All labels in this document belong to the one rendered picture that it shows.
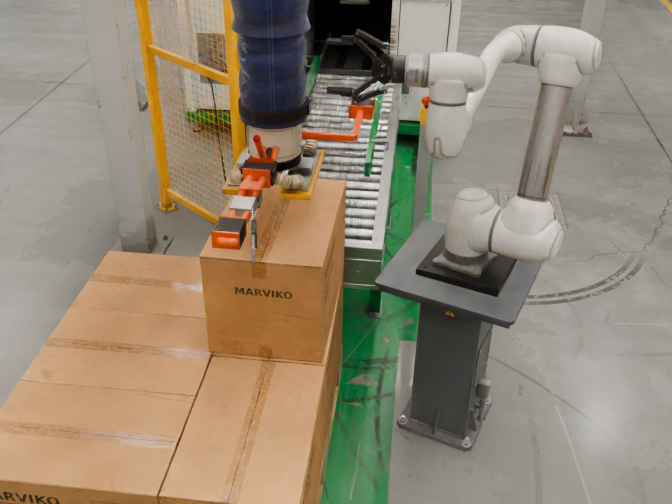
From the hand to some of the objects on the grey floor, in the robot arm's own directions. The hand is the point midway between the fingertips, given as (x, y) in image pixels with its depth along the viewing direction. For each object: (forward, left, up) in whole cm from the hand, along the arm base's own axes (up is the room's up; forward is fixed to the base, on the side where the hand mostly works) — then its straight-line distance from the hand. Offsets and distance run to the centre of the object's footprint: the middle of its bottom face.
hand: (331, 65), depth 202 cm
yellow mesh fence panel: (+161, -112, -146) cm, 244 cm away
